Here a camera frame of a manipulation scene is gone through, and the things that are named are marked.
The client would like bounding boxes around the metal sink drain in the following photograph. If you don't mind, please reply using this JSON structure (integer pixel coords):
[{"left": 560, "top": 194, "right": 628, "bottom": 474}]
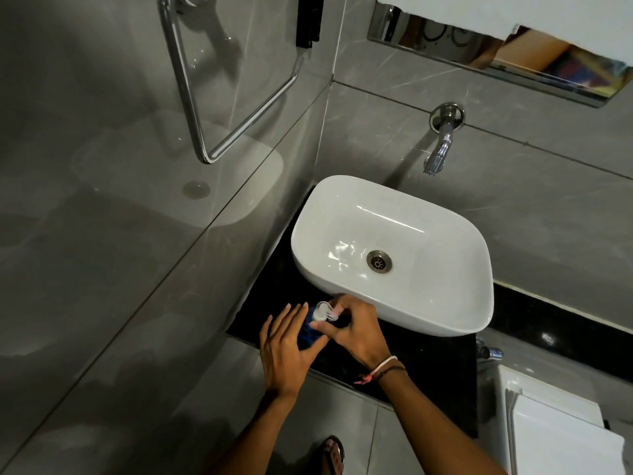
[{"left": 366, "top": 250, "right": 394, "bottom": 274}]

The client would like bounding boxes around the chrome towel holder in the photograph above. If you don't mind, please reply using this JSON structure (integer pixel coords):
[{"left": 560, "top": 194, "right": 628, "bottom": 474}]
[{"left": 157, "top": 0, "right": 305, "bottom": 165}]

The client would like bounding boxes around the brown sandal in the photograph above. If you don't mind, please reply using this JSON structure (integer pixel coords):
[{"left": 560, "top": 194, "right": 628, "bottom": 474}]
[{"left": 319, "top": 435, "right": 346, "bottom": 475}]

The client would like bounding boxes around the wall mirror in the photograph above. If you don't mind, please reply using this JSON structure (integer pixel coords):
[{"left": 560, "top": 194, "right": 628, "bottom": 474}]
[{"left": 367, "top": 2, "right": 633, "bottom": 109}]

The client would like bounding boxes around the white ceramic sink basin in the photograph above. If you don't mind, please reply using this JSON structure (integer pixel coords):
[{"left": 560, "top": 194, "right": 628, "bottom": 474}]
[{"left": 290, "top": 175, "right": 494, "bottom": 338}]

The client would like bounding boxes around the person's left hand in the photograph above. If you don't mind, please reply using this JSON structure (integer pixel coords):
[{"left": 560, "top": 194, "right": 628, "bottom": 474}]
[{"left": 259, "top": 302, "right": 331, "bottom": 400}]

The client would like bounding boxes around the blue soap dispenser bottle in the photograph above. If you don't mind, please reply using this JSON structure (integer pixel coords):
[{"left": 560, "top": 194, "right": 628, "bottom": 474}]
[{"left": 297, "top": 301, "right": 340, "bottom": 351}]

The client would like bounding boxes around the chrome water valve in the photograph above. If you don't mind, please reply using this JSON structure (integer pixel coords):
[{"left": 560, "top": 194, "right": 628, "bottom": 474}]
[{"left": 475, "top": 337, "right": 504, "bottom": 362}]

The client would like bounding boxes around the person's left forearm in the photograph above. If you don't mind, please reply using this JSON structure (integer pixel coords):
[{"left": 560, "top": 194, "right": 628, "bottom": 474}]
[{"left": 210, "top": 390, "right": 300, "bottom": 475}]

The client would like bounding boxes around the person's right hand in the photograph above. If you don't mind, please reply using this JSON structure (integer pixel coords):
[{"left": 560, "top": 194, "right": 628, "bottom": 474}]
[{"left": 316, "top": 294, "right": 396, "bottom": 375}]

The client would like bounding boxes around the person's right forearm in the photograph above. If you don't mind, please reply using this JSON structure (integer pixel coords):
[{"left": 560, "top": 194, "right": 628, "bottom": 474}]
[{"left": 368, "top": 363, "right": 507, "bottom": 475}]

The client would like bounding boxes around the chrome wall faucet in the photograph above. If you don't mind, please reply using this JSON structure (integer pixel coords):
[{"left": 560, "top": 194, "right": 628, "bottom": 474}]
[{"left": 423, "top": 103, "right": 466, "bottom": 177}]

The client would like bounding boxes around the black hanging object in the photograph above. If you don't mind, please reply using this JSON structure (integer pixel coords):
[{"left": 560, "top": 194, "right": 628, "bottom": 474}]
[{"left": 296, "top": 0, "right": 325, "bottom": 49}]

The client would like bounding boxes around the thread wrist bracelet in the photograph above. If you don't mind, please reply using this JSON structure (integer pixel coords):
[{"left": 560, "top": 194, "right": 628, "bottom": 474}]
[{"left": 353, "top": 355, "right": 407, "bottom": 386}]

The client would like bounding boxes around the white toilet cistern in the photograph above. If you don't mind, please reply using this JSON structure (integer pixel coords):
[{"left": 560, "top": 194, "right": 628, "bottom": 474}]
[{"left": 494, "top": 363, "right": 627, "bottom": 475}]

